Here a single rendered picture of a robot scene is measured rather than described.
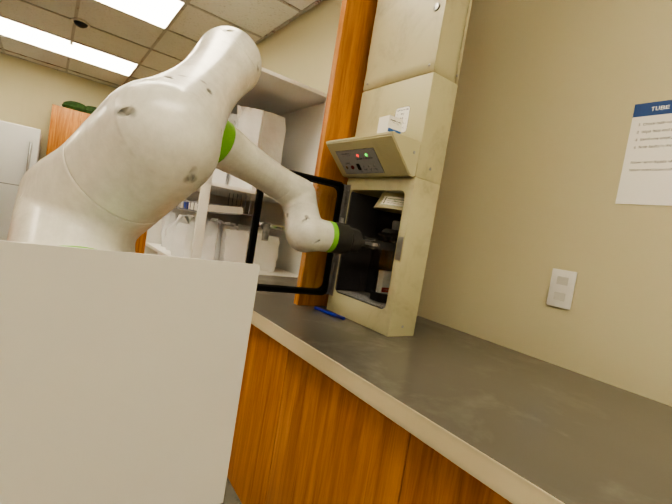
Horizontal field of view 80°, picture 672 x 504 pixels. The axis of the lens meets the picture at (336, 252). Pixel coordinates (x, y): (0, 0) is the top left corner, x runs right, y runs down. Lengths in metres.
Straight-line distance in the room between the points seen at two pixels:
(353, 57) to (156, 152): 1.19
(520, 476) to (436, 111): 0.94
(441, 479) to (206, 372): 0.49
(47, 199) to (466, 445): 0.64
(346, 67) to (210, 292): 1.25
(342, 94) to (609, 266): 0.99
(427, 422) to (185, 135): 0.56
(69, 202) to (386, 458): 0.68
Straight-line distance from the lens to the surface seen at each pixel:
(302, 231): 1.07
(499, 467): 0.67
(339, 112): 1.48
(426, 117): 1.22
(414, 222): 1.19
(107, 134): 0.47
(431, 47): 1.31
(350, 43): 1.56
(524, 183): 1.49
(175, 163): 0.45
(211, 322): 0.38
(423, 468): 0.80
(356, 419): 0.91
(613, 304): 1.34
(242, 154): 0.98
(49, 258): 0.35
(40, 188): 0.55
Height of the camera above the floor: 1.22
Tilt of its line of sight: 3 degrees down
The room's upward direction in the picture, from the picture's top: 9 degrees clockwise
